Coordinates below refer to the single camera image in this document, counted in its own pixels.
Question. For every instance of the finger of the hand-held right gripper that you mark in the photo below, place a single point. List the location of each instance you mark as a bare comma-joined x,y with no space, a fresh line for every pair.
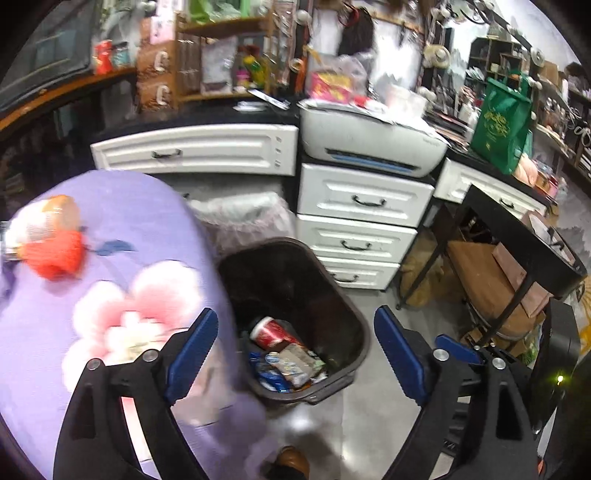
457,347

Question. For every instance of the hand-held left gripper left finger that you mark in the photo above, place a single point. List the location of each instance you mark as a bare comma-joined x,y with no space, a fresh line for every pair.
191,355

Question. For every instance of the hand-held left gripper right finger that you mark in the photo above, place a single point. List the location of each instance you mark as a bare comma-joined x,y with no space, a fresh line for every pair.
399,355

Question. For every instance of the blue snack wrapper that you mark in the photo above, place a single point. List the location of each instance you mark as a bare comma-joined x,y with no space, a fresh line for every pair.
270,374

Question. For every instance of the red paper cup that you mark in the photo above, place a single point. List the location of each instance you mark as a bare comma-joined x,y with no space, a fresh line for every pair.
272,333

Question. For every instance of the silver foil packet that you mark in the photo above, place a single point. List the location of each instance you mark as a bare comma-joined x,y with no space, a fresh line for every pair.
295,364

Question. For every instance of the black trash bin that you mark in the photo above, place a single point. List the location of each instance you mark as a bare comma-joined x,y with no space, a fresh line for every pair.
300,286

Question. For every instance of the white bottle with orange cap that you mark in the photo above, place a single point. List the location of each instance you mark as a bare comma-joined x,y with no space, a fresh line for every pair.
41,224

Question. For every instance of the pink cardboard box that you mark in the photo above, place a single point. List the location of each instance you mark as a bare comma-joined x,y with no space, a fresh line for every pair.
521,286

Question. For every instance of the black metal chair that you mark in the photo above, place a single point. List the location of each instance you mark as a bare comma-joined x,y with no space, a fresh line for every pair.
508,221

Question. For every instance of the purple floral tablecloth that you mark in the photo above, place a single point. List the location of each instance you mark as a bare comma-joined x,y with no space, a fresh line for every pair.
138,221

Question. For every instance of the person's brown shoe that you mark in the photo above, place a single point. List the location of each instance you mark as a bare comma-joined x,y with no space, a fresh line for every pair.
291,461

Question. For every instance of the bin with clear liner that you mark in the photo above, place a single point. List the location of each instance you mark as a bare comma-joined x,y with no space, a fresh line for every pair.
244,217

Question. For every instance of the white vanity cabinet with drawers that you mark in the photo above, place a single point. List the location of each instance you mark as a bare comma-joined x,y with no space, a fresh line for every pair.
360,198

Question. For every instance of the peach rounded figurine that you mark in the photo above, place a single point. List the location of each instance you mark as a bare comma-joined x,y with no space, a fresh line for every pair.
526,170

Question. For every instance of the white printer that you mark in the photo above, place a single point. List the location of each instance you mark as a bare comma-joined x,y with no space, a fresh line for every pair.
369,134

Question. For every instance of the green tote bag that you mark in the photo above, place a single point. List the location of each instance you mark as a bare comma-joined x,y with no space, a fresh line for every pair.
501,124

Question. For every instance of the translucent plastic container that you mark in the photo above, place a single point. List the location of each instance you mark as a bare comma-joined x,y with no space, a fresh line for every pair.
406,99

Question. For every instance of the wooden shelf rack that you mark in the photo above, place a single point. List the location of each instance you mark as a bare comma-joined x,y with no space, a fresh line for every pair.
207,96

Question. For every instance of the pink plastic bag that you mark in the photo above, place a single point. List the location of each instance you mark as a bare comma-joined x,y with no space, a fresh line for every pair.
330,85

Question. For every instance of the glass display counter wooden top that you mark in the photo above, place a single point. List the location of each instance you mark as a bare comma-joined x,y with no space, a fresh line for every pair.
55,97

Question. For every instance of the small straw hat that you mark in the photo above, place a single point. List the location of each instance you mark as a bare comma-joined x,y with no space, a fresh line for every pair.
436,55

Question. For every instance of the green yellow bottle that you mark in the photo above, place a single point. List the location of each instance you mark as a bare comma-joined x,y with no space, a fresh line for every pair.
253,69

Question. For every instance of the white brown pouch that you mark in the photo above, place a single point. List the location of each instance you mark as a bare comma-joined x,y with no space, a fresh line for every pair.
219,60

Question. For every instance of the red tin can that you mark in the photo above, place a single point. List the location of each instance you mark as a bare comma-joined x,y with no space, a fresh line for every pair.
103,57

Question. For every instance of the dark hanging wig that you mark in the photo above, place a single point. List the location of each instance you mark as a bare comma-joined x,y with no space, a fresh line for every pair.
355,32

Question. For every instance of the brown box with white picture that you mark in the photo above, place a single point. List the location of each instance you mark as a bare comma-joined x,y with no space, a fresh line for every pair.
157,30

